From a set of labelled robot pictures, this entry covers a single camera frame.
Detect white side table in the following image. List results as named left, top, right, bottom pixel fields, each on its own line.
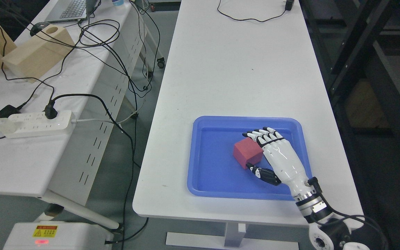
left=0, top=0, right=152, bottom=230

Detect pink foam block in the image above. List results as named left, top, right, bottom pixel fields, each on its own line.
left=233, top=137, right=263, bottom=169

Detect black metal left shelf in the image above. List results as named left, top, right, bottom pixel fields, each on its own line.
left=299, top=0, right=400, bottom=139

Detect white power strip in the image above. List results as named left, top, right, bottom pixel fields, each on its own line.
left=0, top=110, right=74, bottom=138

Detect white standing desk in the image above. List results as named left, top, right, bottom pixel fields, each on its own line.
left=132, top=0, right=363, bottom=250

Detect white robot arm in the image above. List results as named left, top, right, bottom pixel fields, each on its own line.
left=296, top=177, right=369, bottom=250

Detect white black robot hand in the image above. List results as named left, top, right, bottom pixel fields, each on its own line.
left=243, top=127, right=315, bottom=201

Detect black power cable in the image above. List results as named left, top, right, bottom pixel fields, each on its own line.
left=0, top=0, right=166, bottom=243

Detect white floor device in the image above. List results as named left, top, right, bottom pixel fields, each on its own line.
left=3, top=222, right=113, bottom=250

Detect wooden block holder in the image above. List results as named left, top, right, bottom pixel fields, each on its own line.
left=2, top=24, right=75, bottom=83

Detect blue plastic tray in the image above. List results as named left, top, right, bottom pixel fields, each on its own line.
left=187, top=116, right=313, bottom=201

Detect grey laptop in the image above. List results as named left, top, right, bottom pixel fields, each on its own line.
left=45, top=0, right=97, bottom=23

